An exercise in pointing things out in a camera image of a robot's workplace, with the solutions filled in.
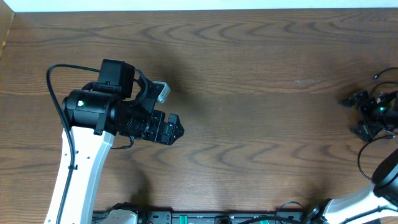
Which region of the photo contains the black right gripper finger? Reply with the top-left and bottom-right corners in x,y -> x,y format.
350,121 -> 378,143
338,90 -> 369,108

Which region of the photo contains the thin black cable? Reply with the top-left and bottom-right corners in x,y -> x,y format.
356,133 -> 396,182

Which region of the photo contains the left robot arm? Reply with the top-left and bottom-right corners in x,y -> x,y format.
45,59 -> 184,223

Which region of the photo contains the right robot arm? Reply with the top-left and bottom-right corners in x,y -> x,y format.
305,90 -> 397,223

